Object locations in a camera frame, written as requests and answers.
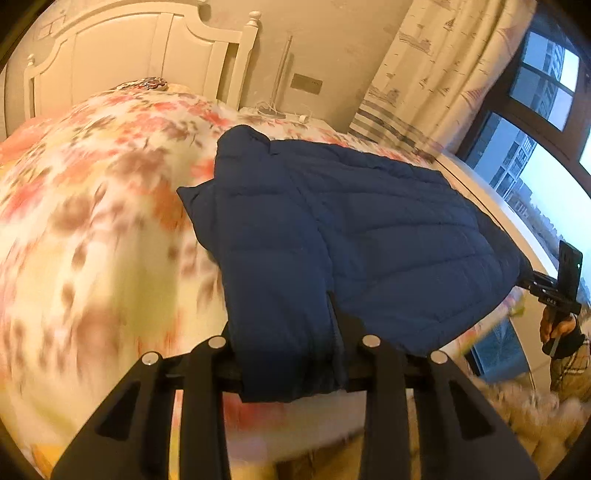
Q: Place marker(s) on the right hand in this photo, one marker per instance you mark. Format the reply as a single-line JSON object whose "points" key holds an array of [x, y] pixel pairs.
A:
{"points": [[555, 324]]}

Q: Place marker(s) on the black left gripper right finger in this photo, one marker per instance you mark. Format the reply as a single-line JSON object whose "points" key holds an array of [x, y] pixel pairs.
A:
{"points": [[417, 396]]}

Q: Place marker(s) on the white standing lamp pole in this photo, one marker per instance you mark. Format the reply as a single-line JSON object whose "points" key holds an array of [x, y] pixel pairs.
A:
{"points": [[270, 109]]}

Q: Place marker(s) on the grey wall socket panel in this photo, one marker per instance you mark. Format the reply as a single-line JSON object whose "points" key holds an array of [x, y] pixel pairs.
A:
{"points": [[306, 84]]}

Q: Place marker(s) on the dark framed window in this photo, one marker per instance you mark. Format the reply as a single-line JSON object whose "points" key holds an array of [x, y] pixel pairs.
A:
{"points": [[530, 142]]}

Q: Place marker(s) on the embroidered decorative pillow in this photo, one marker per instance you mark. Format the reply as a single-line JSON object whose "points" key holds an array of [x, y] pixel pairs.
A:
{"points": [[146, 84]]}

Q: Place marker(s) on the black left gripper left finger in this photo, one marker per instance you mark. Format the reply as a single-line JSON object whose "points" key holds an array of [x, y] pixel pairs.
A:
{"points": [[128, 435]]}

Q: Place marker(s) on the patterned cream curtain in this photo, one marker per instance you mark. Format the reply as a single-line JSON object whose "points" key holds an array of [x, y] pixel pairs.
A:
{"points": [[443, 61]]}

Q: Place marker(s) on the white bedside table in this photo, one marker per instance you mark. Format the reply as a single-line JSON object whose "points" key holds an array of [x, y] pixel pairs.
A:
{"points": [[286, 117]]}

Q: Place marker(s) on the cream wooden headboard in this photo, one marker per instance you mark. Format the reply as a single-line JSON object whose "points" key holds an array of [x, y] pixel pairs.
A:
{"points": [[128, 40]]}

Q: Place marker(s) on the navy blue puffer jacket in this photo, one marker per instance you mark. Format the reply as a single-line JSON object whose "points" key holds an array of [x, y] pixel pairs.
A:
{"points": [[304, 231]]}

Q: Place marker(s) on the floral pink quilt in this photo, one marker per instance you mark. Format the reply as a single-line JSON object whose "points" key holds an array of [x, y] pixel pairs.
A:
{"points": [[98, 260]]}

